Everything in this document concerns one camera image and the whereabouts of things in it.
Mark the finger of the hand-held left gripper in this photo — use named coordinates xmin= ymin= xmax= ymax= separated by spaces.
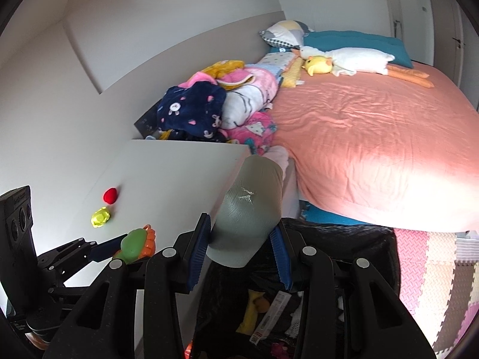
xmin=37 ymin=234 xmax=128 ymax=270
xmin=48 ymin=264 xmax=109 ymax=298

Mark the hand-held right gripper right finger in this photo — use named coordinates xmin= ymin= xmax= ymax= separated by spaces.
xmin=269 ymin=226 xmax=437 ymax=359

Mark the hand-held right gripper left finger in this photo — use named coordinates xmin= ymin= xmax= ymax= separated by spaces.
xmin=42 ymin=212 xmax=213 ymax=359

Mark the green and orange seahorse toy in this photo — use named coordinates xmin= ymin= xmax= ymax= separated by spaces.
xmin=112 ymin=224 xmax=156 ymax=266

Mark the white label card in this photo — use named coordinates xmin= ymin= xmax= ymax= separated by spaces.
xmin=250 ymin=292 xmax=292 ymax=346

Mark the yellow plastic wrapper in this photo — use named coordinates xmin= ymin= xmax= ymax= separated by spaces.
xmin=237 ymin=290 xmax=268 ymax=335

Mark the black storage bin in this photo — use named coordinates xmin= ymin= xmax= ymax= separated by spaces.
xmin=191 ymin=217 xmax=401 ymax=359

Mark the yellow-green plastic toy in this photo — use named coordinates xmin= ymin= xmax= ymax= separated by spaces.
xmin=91 ymin=207 xmax=112 ymax=228

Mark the pale pink cloth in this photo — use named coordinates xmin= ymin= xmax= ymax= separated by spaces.
xmin=262 ymin=146 xmax=290 ymax=169

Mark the pink cartoon printed blanket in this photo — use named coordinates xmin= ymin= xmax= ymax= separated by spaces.
xmin=219 ymin=111 xmax=278 ymax=156

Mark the navy printed blanket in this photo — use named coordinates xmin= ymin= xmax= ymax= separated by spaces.
xmin=156 ymin=82 xmax=227 ymax=143

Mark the foam puzzle floor mat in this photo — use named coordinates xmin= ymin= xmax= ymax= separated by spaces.
xmin=299 ymin=200 xmax=479 ymax=352

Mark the bed with pink sheet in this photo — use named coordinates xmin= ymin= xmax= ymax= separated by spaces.
xmin=269 ymin=60 xmax=479 ymax=234

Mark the white and grey blanket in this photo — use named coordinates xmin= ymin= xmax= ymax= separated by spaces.
xmin=221 ymin=86 xmax=270 ymax=130

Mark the yellow striped bolster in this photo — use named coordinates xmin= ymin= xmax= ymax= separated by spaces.
xmin=281 ymin=58 xmax=305 ymax=88

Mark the yellow printed blanket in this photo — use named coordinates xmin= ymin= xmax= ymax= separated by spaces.
xmin=200 ymin=60 xmax=245 ymax=90

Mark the yellow duck plush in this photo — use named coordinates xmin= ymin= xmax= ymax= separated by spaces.
xmin=302 ymin=55 xmax=334 ymax=76

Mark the dotted white pillow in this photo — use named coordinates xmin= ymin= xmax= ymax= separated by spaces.
xmin=258 ymin=51 xmax=298 ymax=79

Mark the white goose plush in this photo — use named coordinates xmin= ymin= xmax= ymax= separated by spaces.
xmin=299 ymin=46 xmax=435 ymax=89

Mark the checked patchwork pillow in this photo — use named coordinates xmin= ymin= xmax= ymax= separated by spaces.
xmin=259 ymin=20 xmax=315 ymax=49

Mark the teal pillow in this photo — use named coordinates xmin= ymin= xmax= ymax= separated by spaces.
xmin=303 ymin=31 xmax=414 ymax=69

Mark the white door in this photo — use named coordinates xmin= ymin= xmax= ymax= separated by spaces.
xmin=427 ymin=0 xmax=472 ymax=90

